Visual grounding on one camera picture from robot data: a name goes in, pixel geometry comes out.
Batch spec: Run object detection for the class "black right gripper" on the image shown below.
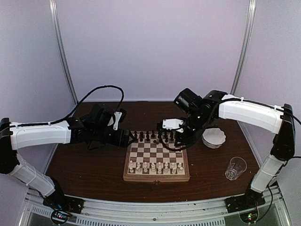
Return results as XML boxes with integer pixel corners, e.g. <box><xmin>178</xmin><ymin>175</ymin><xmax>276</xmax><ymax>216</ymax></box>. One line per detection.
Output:
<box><xmin>174</xmin><ymin>110</ymin><xmax>210</xmax><ymax>147</ymax></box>

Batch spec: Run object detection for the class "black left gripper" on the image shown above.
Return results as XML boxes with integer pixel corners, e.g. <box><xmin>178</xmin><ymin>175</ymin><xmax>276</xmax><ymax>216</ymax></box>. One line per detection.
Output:
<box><xmin>91</xmin><ymin>126</ymin><xmax>135</xmax><ymax>147</ymax></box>

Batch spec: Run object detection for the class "white knight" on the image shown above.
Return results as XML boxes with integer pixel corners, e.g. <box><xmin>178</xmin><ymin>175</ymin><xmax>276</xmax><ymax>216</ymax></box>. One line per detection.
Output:
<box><xmin>171</xmin><ymin>167</ymin><xmax>177</xmax><ymax>174</ymax></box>

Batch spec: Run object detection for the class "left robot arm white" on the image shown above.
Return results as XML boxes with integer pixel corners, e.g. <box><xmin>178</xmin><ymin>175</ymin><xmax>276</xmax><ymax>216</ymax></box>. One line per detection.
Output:
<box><xmin>0</xmin><ymin>105</ymin><xmax>136</xmax><ymax>209</ymax></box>

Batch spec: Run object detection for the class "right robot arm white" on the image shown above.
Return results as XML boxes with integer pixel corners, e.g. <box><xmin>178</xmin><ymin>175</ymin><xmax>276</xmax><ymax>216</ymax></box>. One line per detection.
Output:
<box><xmin>172</xmin><ymin>88</ymin><xmax>297</xmax><ymax>208</ymax></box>

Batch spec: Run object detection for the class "wooden chess board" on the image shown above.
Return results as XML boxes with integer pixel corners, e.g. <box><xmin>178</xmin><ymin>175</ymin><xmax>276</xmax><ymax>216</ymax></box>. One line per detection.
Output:
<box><xmin>123</xmin><ymin>131</ymin><xmax>190</xmax><ymax>183</ymax></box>

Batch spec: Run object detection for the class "white scalloped bowl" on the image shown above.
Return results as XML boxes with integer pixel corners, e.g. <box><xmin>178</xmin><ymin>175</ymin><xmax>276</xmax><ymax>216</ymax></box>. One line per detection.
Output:
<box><xmin>202</xmin><ymin>128</ymin><xmax>226</xmax><ymax>149</ymax></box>

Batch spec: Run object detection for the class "dark rook far piece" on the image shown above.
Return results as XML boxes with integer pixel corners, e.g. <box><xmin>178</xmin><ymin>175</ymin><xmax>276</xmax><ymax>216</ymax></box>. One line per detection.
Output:
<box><xmin>134</xmin><ymin>131</ymin><xmax>138</xmax><ymax>143</ymax></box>

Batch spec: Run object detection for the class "clear plastic cup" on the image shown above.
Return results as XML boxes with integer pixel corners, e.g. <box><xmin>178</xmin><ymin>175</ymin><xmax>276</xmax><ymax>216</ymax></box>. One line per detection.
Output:
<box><xmin>225</xmin><ymin>156</ymin><xmax>247</xmax><ymax>181</ymax></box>

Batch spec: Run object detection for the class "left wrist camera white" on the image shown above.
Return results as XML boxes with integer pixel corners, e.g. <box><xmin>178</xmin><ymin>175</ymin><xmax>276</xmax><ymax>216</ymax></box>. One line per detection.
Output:
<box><xmin>113</xmin><ymin>109</ymin><xmax>127</xmax><ymax>130</ymax></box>

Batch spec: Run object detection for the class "right aluminium corner post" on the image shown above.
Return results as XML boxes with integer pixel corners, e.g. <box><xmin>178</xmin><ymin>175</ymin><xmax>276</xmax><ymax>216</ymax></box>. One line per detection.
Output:
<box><xmin>230</xmin><ymin>0</ymin><xmax>256</xmax><ymax>95</ymax></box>

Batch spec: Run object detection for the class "aluminium corner post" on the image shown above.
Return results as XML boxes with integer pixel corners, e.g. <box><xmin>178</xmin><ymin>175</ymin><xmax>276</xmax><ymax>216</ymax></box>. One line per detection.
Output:
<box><xmin>49</xmin><ymin>0</ymin><xmax>78</xmax><ymax>104</ymax></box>
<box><xmin>230</xmin><ymin>0</ymin><xmax>256</xmax><ymax>95</ymax></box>

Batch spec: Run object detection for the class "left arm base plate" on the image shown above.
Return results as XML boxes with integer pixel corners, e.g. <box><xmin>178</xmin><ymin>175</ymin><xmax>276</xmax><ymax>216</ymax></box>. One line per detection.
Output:
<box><xmin>41</xmin><ymin>191</ymin><xmax>84</xmax><ymax>214</ymax></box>

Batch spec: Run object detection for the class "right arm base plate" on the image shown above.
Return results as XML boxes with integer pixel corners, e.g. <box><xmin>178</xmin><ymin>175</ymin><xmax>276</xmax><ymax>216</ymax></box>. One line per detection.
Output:
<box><xmin>224</xmin><ymin>195</ymin><xmax>266</xmax><ymax>213</ymax></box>

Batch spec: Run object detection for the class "aluminium front rail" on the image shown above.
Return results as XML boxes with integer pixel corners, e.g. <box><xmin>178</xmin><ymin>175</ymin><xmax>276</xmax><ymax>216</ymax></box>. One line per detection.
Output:
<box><xmin>17</xmin><ymin>186</ymin><xmax>292</xmax><ymax>226</ymax></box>

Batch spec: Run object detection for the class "left aluminium corner post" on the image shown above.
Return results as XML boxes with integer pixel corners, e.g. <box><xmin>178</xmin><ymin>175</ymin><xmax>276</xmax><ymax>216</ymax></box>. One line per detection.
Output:
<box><xmin>49</xmin><ymin>0</ymin><xmax>78</xmax><ymax>104</ymax></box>

